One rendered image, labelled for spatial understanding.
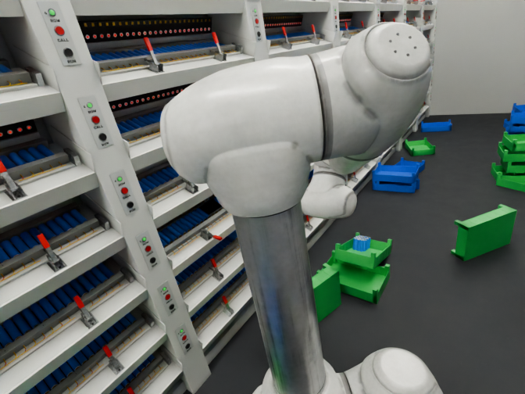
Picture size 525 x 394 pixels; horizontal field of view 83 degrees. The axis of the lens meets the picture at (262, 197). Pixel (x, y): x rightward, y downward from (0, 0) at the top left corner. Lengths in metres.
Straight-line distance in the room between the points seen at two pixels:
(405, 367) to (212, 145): 0.56
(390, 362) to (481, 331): 0.85
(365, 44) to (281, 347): 0.43
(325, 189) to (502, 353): 0.91
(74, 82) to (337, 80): 0.64
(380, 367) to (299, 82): 0.55
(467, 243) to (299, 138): 1.50
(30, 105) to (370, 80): 0.68
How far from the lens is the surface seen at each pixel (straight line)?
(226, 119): 0.33
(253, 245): 0.41
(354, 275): 1.65
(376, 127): 0.36
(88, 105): 0.84
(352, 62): 0.34
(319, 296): 1.35
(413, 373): 0.70
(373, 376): 0.69
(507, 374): 1.42
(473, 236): 1.78
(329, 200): 0.87
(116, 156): 0.86
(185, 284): 1.18
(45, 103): 0.82
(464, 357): 1.42
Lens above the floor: 1.09
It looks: 25 degrees down
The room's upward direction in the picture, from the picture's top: 11 degrees counter-clockwise
